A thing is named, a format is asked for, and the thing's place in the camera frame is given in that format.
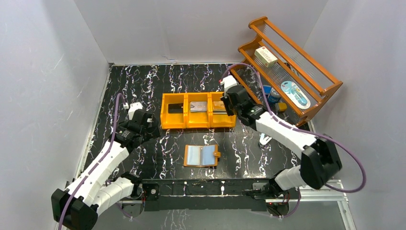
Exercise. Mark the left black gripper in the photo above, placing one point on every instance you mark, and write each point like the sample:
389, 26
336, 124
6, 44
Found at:
152, 127

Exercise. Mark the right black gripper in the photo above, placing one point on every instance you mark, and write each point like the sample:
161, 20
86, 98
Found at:
228, 103

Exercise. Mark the orange card stack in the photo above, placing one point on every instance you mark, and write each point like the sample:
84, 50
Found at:
218, 107

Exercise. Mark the orange three-compartment bin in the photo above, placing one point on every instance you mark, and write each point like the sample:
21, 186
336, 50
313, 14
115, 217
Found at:
188, 119

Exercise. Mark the silver card stack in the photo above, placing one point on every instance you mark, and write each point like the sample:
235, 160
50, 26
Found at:
198, 106

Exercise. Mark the blue packaged cutter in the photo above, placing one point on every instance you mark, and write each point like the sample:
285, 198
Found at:
296, 95

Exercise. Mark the orange card holder wallet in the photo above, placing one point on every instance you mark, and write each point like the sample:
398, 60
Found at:
201, 156

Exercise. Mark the orange wooden shelf rack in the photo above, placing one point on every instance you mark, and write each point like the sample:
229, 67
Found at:
293, 64

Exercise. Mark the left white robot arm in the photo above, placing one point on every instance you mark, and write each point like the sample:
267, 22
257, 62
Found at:
78, 206

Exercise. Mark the black card in bin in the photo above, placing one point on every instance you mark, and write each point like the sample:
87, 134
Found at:
175, 108

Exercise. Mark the blue eraser block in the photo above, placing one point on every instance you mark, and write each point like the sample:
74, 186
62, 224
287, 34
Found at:
267, 89

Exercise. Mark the yellow grey sharpener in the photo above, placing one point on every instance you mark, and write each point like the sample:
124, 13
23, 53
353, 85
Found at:
280, 107

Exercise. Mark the silver binder clip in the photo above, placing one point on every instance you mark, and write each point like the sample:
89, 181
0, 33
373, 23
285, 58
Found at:
264, 140

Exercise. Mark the white red box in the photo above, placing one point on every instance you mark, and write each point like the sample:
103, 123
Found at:
265, 56

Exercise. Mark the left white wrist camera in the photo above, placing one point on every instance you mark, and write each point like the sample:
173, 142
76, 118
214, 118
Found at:
131, 108

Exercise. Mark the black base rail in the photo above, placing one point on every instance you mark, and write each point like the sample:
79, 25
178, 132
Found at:
254, 194

